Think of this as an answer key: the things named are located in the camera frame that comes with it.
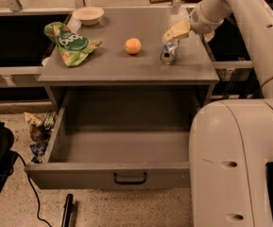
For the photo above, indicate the open grey top drawer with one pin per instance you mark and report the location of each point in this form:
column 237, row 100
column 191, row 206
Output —
column 95, row 136

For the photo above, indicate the green chip bag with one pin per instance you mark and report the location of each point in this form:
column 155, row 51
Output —
column 73, row 48

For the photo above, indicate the pile of snack wrappers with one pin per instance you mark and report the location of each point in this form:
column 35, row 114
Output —
column 40, row 131

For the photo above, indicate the white bowl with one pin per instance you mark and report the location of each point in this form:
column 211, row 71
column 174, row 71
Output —
column 88, row 16

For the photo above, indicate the orange fruit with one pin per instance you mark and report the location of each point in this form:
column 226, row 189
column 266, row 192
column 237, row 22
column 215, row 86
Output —
column 133, row 46

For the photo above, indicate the black cylindrical floor object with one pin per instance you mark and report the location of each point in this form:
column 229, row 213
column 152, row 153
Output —
column 67, row 210

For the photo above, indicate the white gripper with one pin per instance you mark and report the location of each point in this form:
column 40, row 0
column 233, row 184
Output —
column 201, row 23

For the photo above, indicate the grey drawer cabinet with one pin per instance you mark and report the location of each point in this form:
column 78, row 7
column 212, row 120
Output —
column 141, row 79

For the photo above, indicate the silver blue redbull can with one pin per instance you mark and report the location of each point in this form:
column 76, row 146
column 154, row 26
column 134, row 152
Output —
column 168, row 54

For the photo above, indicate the wooden stick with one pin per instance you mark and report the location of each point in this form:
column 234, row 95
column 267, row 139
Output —
column 159, row 1

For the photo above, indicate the black drawer handle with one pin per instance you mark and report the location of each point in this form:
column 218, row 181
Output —
column 130, row 179

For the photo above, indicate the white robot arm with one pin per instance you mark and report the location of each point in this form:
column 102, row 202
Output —
column 231, row 141

